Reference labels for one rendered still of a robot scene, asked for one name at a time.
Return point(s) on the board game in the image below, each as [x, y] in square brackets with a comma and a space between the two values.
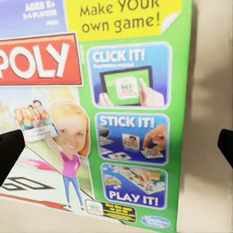
[98, 88]

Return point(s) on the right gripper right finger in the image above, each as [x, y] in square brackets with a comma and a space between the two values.
[225, 144]

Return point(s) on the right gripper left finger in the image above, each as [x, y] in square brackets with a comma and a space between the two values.
[12, 145]

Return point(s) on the bed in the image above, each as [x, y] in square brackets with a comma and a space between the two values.
[206, 177]

